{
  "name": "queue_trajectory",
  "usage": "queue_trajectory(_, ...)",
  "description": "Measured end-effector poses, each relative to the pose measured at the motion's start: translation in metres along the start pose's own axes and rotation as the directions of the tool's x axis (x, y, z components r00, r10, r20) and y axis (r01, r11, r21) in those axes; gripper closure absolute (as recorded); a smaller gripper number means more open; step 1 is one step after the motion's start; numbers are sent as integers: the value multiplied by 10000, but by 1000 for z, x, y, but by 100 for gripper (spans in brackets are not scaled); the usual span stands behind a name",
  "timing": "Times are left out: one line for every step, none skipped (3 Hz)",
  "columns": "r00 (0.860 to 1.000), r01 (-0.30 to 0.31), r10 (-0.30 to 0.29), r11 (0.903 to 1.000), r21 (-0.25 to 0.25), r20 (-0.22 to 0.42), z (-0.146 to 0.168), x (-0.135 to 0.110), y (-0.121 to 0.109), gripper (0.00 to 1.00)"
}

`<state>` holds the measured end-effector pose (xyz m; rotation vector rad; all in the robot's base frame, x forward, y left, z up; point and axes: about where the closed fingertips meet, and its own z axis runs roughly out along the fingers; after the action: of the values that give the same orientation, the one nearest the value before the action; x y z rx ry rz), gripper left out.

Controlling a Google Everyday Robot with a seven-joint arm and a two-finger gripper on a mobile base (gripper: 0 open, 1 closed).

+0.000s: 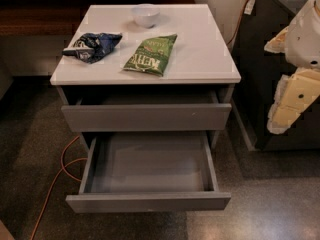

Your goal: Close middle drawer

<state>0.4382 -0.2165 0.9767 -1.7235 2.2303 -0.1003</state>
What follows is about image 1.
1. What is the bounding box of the grey top drawer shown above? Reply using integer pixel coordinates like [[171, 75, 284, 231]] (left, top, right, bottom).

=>
[[62, 90, 231, 132]]

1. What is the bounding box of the orange cable on floor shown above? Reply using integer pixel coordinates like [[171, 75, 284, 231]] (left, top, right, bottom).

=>
[[29, 135, 88, 240]]

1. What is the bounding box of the blue crumpled chip bag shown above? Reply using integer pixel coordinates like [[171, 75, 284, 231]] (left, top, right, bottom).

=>
[[62, 33, 122, 64]]

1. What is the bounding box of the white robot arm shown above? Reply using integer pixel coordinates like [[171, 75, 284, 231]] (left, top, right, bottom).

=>
[[264, 0, 320, 134]]

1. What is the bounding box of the white gripper with foam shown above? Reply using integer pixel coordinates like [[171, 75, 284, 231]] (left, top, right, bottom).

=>
[[263, 25, 320, 136]]

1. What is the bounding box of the green chip bag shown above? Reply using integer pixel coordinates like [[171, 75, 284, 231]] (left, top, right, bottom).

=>
[[123, 34, 178, 77]]

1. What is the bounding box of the white bowl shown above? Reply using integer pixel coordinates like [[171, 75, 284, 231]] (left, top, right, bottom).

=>
[[131, 4, 160, 28]]

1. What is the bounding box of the orange cable at wall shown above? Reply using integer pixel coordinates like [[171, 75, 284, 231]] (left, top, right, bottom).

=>
[[226, 0, 267, 47]]

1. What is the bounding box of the dark grey bin cabinet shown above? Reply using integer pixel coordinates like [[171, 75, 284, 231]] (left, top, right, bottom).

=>
[[232, 0, 320, 151]]

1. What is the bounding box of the grey drawer cabinet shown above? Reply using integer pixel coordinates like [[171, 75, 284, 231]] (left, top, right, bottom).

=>
[[49, 3, 242, 151]]

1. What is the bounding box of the grey drawer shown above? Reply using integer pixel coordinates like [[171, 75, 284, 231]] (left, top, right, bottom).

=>
[[62, 90, 231, 132], [66, 131, 231, 213]]

